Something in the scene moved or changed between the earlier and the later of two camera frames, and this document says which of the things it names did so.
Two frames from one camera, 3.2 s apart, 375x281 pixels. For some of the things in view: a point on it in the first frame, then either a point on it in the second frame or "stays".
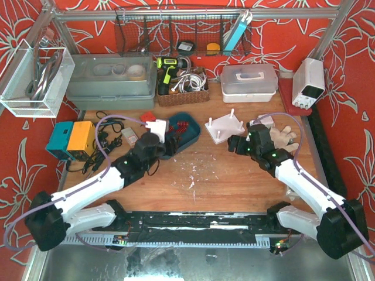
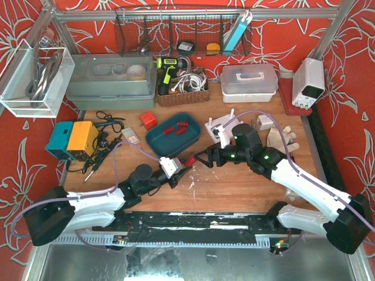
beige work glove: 280,139 stays
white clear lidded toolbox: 249,83 stays
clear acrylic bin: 34,83 stays
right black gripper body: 237,144 -> 212,155
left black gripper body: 170,143 -> 171,179
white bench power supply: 308,82 stays
